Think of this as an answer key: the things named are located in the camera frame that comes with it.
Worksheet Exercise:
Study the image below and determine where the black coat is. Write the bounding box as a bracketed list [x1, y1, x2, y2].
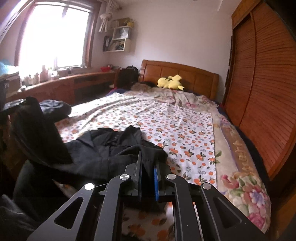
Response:
[14, 101, 168, 183]

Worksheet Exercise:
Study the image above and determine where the pink floral quilt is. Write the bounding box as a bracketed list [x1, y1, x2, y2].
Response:
[132, 83, 271, 233]

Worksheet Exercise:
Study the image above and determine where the wooden desk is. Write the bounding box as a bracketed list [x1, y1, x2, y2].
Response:
[6, 71, 116, 105]

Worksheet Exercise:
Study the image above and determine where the orange floral bed sheet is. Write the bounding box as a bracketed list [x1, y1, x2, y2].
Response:
[54, 91, 218, 241]

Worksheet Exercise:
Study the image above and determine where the window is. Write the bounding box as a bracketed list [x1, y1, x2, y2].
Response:
[15, 1, 101, 70]

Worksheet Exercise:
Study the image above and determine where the red bowl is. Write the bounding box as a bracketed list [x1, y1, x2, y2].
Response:
[100, 66, 112, 72]

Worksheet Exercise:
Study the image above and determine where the dark backpack on chair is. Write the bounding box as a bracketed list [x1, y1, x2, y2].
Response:
[114, 66, 139, 90]

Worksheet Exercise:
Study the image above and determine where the white hanging plush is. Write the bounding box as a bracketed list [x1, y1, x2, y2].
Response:
[99, 12, 112, 33]

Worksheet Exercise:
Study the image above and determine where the wooden headboard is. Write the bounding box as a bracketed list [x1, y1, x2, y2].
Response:
[138, 59, 220, 100]

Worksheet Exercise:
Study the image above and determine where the yellow plush toy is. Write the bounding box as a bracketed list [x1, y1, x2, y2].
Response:
[157, 74, 185, 91]

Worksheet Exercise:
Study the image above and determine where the wooden slatted wardrobe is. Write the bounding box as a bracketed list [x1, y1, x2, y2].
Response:
[223, 1, 295, 179]

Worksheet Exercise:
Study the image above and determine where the white wall shelf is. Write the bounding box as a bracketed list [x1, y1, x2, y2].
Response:
[103, 18, 134, 52]

